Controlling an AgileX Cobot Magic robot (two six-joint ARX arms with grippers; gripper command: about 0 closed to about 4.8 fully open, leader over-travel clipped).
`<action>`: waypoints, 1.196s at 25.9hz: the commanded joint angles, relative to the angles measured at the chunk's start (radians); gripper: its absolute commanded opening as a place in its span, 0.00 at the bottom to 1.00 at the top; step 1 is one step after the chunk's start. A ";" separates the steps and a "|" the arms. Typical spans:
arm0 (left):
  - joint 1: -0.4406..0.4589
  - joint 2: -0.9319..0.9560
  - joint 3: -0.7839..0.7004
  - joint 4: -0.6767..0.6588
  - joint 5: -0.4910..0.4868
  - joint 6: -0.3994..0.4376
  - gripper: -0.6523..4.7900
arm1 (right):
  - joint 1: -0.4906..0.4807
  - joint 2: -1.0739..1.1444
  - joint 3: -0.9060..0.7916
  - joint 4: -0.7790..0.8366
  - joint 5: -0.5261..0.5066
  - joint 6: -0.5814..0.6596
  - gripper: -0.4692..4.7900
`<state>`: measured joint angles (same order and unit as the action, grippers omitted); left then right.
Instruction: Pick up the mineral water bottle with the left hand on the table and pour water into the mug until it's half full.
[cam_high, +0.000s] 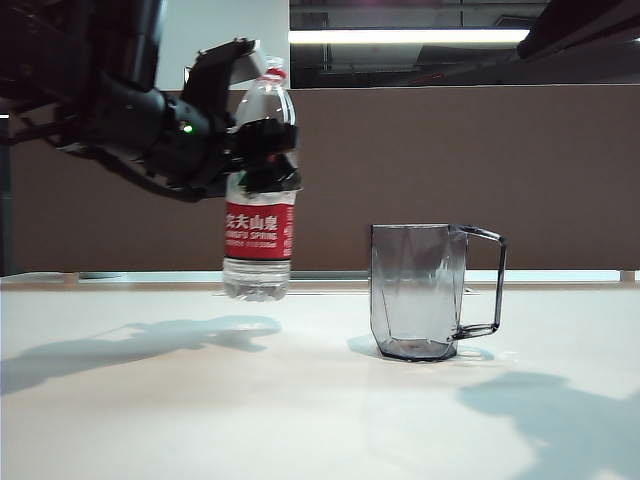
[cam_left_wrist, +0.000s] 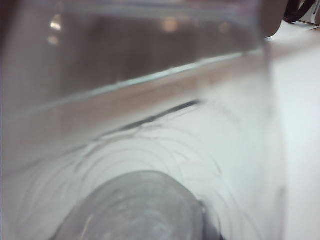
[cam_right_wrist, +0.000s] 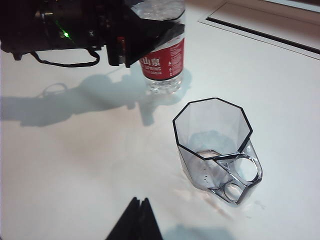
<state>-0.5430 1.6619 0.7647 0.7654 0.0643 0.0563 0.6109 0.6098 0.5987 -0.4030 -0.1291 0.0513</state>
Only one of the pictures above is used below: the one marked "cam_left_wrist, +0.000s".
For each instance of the clear red-label water bottle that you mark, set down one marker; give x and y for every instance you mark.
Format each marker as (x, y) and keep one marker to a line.
(140, 155)

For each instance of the brown desk partition panel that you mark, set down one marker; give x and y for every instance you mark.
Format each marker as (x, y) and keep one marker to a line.
(271, 15)

